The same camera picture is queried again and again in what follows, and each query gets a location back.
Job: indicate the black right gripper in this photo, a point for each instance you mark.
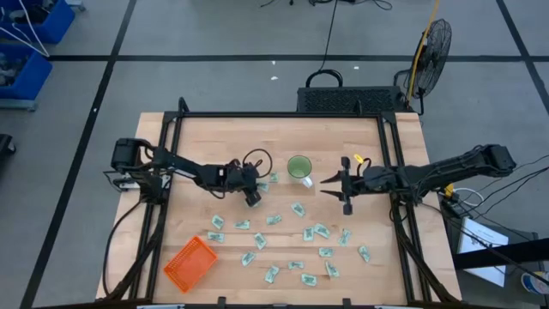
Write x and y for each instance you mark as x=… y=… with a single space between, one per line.
x=354 y=184

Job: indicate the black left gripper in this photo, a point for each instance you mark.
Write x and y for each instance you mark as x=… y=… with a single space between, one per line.
x=240 y=176

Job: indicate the orange plastic basket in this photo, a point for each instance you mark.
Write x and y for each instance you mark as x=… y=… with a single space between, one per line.
x=191 y=264

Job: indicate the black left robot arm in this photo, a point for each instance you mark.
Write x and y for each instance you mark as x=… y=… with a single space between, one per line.
x=184 y=165

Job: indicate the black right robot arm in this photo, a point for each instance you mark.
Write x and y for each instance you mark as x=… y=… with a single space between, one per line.
x=450 y=167

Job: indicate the green and white mug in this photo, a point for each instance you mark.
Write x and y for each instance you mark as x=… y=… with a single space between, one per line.
x=299 y=166

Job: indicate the black computer case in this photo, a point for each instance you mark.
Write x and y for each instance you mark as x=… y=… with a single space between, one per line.
x=349 y=99

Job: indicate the yellow connector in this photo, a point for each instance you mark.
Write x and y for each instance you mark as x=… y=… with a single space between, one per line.
x=448 y=189

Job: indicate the white power strip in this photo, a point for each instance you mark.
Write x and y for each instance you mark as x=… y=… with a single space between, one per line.
x=128 y=185

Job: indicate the silver metal bar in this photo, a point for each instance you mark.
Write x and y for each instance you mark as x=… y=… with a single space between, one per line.
x=161 y=306
x=394 y=307

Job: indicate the white paper sheet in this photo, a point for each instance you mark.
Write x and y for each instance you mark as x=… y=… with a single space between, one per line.
x=482 y=253

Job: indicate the black floor fan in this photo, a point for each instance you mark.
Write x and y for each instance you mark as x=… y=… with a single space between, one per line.
x=431 y=56

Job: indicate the dark side table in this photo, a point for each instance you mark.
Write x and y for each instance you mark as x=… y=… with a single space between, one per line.
x=472 y=296

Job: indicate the black bar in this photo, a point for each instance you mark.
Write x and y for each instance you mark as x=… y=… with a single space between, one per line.
x=502 y=253

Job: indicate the blue storage bin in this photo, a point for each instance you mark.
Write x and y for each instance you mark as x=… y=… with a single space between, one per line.
x=51 y=21
x=30 y=77

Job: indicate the grey cart base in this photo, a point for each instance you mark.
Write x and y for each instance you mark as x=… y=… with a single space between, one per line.
x=17 y=105

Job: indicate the black floor object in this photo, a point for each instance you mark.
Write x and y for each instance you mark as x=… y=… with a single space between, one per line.
x=5 y=143

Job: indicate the black frame clamp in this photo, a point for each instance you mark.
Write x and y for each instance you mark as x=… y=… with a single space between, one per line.
x=221 y=301
x=346 y=301

